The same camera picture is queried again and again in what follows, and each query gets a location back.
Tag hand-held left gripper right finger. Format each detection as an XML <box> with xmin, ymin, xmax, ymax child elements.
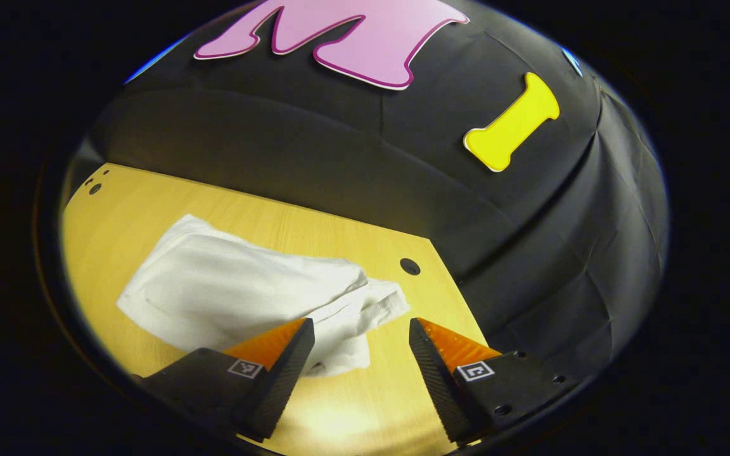
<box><xmin>409</xmin><ymin>317</ymin><xmax>585</xmax><ymax>445</ymax></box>

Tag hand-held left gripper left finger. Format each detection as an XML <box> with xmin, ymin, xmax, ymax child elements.
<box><xmin>131</xmin><ymin>318</ymin><xmax>316</xmax><ymax>443</ymax></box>

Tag white jeans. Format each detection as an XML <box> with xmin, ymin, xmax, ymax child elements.
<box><xmin>117</xmin><ymin>214</ymin><xmax>411</xmax><ymax>378</ymax></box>

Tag black backdrop cloth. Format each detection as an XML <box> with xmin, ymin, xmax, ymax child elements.
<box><xmin>64</xmin><ymin>0</ymin><xmax>670</xmax><ymax>381</ymax></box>

